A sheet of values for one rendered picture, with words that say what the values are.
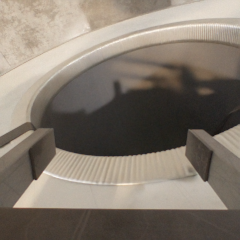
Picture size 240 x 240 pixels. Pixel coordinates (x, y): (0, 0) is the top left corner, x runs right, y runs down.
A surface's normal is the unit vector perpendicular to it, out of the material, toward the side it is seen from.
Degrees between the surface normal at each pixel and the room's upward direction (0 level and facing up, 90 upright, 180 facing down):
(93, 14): 0
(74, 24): 0
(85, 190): 90
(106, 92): 41
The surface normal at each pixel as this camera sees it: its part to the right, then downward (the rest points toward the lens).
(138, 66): 0.00, 0.62
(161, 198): -0.27, -0.75
